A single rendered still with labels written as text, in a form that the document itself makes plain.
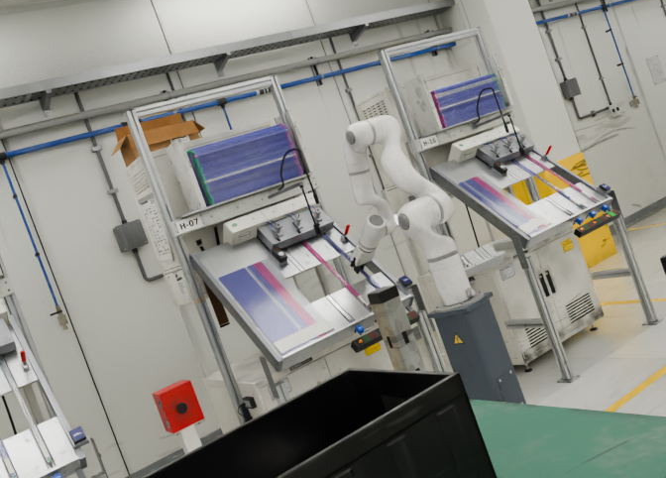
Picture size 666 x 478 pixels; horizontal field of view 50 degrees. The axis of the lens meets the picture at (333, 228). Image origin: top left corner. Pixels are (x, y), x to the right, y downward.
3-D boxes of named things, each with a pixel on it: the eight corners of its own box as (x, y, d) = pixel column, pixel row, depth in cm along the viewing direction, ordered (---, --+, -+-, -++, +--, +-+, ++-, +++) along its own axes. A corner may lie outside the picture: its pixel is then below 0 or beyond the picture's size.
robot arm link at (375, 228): (372, 230, 306) (355, 237, 302) (380, 209, 297) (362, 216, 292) (384, 243, 302) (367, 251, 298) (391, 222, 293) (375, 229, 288)
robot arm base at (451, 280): (493, 291, 266) (477, 244, 265) (465, 308, 253) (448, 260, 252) (454, 298, 280) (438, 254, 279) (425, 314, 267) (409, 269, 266)
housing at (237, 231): (318, 223, 347) (321, 200, 338) (231, 256, 322) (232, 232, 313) (309, 214, 352) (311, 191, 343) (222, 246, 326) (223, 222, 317)
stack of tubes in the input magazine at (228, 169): (305, 174, 339) (285, 121, 338) (211, 205, 313) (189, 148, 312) (293, 179, 350) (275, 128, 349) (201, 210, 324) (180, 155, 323)
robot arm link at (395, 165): (418, 237, 265) (449, 223, 274) (433, 221, 256) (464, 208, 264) (351, 133, 279) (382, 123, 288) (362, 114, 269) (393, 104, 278)
